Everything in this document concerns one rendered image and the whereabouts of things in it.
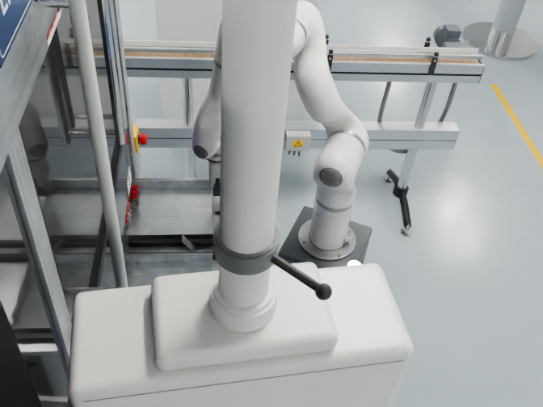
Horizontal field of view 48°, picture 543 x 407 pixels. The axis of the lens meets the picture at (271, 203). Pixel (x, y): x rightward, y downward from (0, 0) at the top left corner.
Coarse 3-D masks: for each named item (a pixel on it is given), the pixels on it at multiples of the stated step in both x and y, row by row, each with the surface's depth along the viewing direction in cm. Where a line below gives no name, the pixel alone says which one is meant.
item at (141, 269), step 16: (128, 256) 182; (144, 256) 183; (160, 256) 183; (176, 256) 184; (192, 256) 184; (208, 256) 185; (128, 272) 181; (144, 272) 181; (160, 272) 182; (176, 272) 182; (192, 272) 183
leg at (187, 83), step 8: (184, 80) 273; (184, 88) 276; (192, 88) 278; (184, 96) 279; (192, 96) 281; (184, 104) 282; (192, 104) 284; (184, 112) 286; (192, 112) 287; (184, 120) 289; (192, 120) 290; (184, 152) 304; (192, 152) 302; (192, 160) 306; (192, 168) 309; (192, 176) 313
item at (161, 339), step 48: (144, 288) 94; (192, 288) 90; (288, 288) 91; (336, 288) 96; (384, 288) 97; (96, 336) 87; (144, 336) 88; (192, 336) 84; (240, 336) 85; (288, 336) 85; (336, 336) 86; (384, 336) 90; (96, 384) 82; (144, 384) 83; (192, 384) 84; (240, 384) 87; (288, 384) 89; (336, 384) 92; (384, 384) 94
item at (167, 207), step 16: (144, 192) 207; (160, 192) 207; (176, 192) 208; (192, 192) 208; (208, 192) 209; (144, 208) 201; (160, 208) 202; (176, 208) 202; (192, 208) 203; (208, 208) 203; (144, 224) 196; (160, 224) 196; (176, 224) 197; (192, 224) 197; (208, 224) 198
